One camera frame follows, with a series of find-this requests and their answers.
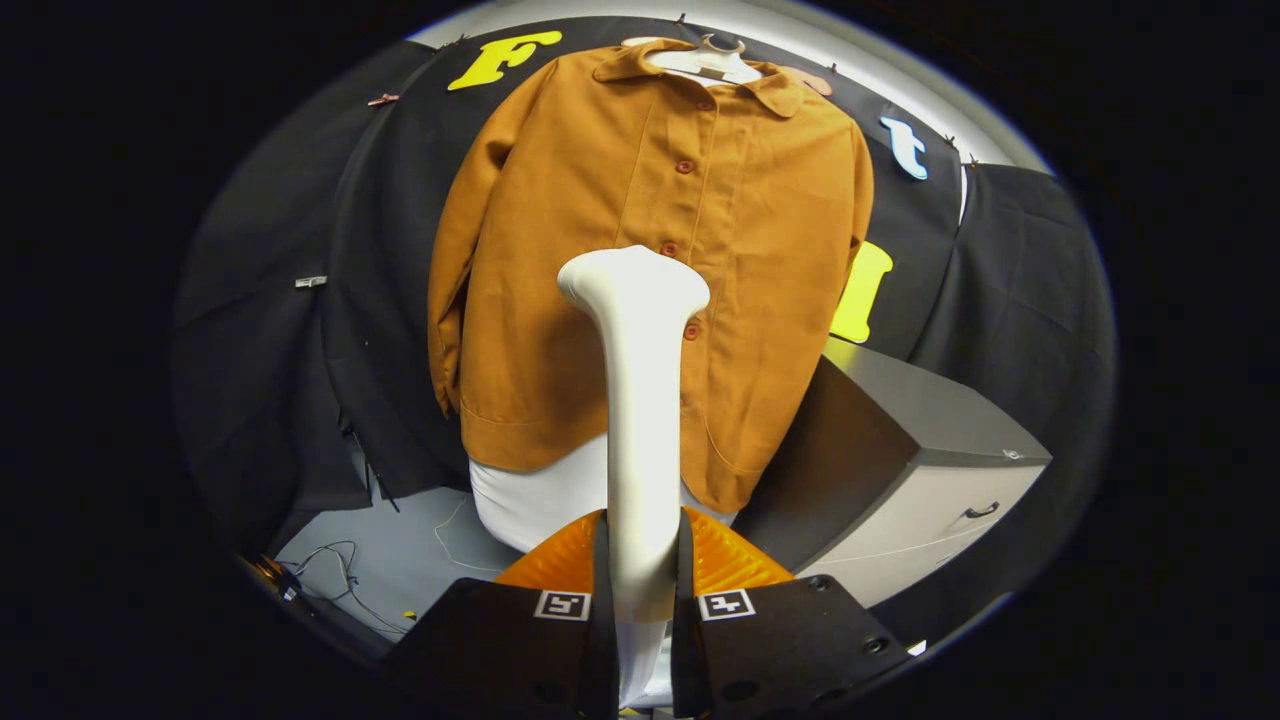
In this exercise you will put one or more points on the grey cabinet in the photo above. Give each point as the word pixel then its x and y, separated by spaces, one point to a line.
pixel 930 420

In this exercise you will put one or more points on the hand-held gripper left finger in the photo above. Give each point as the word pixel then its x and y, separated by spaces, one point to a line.
pixel 500 650

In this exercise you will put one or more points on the white mannequin torso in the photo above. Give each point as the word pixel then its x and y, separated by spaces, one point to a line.
pixel 540 500

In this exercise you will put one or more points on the black backdrop cloth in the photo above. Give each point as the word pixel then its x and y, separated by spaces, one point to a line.
pixel 280 400

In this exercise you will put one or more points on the small red clip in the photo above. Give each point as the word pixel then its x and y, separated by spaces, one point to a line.
pixel 382 99

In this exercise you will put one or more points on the small silver clip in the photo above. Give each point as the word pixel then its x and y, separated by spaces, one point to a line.
pixel 311 282

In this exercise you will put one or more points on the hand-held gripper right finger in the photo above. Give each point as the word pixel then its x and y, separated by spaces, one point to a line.
pixel 790 650

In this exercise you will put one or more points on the orange button-up shirt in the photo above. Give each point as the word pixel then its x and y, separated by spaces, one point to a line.
pixel 560 200

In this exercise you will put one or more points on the white garment steamer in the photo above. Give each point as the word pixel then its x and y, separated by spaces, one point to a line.
pixel 645 400

